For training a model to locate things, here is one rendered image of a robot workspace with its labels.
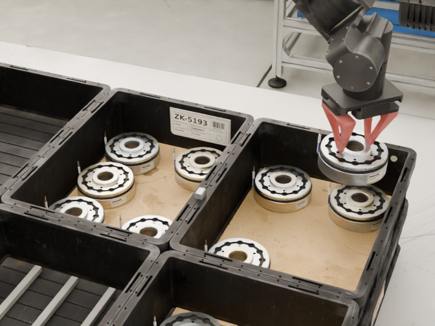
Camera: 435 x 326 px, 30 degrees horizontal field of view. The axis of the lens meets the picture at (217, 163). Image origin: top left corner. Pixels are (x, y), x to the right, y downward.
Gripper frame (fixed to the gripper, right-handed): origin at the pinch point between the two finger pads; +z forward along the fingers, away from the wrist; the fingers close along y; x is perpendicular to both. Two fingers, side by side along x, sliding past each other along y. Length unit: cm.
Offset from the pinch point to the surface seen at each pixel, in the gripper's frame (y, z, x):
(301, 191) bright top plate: 0.1, 19.2, 13.5
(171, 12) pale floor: 71, 111, 267
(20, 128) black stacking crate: -40, 25, 59
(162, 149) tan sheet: -16.2, 23.4, 40.0
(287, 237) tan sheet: -6.2, 22.3, 6.5
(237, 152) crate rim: -9.5, 12.8, 20.3
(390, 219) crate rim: 4.5, 11.7, -6.1
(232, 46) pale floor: 83, 110, 221
